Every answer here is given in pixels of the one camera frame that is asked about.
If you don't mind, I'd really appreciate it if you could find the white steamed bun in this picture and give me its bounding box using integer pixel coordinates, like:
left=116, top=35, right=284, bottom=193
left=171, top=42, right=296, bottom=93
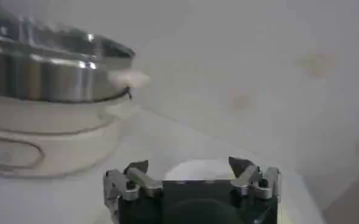
left=163, top=159, right=238, bottom=181

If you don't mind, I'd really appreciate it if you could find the white steamer base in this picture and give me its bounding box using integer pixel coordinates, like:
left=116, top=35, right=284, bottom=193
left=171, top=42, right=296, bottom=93
left=0, top=93, right=140, bottom=178

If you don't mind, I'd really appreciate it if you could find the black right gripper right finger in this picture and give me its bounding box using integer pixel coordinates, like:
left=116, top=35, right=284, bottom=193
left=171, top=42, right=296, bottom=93
left=227, top=156, right=282, bottom=200

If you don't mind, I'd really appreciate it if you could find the steel steamer pot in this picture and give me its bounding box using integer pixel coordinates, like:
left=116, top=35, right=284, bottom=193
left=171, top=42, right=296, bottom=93
left=0, top=10, right=152, bottom=103

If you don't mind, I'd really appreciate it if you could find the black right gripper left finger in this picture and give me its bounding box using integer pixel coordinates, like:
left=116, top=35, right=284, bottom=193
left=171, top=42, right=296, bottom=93
left=102, top=159, right=164, bottom=214

